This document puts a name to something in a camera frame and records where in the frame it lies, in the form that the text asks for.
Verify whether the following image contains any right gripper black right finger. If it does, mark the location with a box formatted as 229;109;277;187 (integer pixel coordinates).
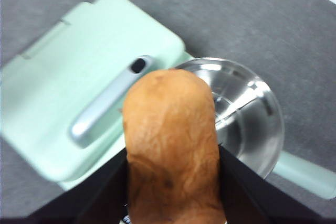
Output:
219;144;323;221

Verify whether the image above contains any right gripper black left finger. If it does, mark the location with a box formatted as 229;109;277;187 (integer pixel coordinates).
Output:
25;152;131;221

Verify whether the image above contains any brown potato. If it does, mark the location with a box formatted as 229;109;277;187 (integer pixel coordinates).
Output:
122;68;228;221

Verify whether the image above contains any mint green griddle lid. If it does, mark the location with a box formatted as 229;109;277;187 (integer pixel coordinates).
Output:
0;0;187;183

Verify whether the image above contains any mint green pot with handle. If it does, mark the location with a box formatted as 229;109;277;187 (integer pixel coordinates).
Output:
173;56;336;200

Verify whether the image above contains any chrome griddle lid handle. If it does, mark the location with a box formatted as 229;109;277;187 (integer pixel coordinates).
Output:
69;55;155;149

